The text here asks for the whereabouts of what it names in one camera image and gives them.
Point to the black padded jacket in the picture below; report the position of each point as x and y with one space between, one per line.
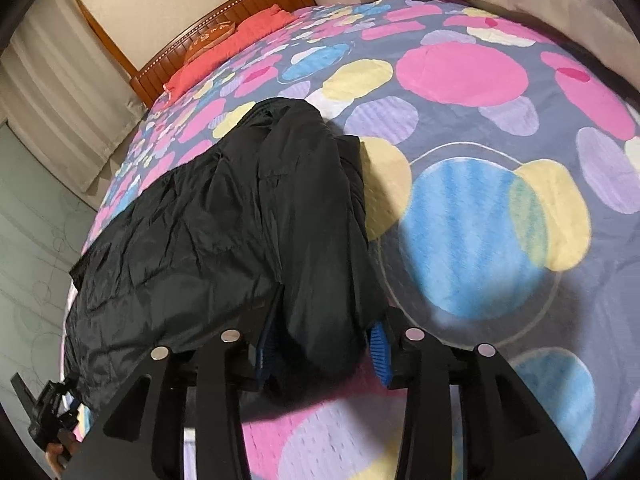
200 240

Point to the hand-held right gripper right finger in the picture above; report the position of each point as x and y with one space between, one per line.
381 355

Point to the circle print bedsheet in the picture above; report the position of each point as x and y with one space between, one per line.
475 75

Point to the orange embroidered cushion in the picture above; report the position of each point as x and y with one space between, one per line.
207 40

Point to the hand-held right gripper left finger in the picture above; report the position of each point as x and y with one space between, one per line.
263 360

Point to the wooden bed headboard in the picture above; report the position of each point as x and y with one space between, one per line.
165 67

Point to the person's left hand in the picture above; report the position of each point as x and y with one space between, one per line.
54 459

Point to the wooden wall trim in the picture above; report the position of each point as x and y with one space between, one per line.
107 37

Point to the red pillow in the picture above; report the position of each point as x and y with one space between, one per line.
225 45

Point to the frosted glass wardrobe door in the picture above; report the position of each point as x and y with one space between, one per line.
35 260

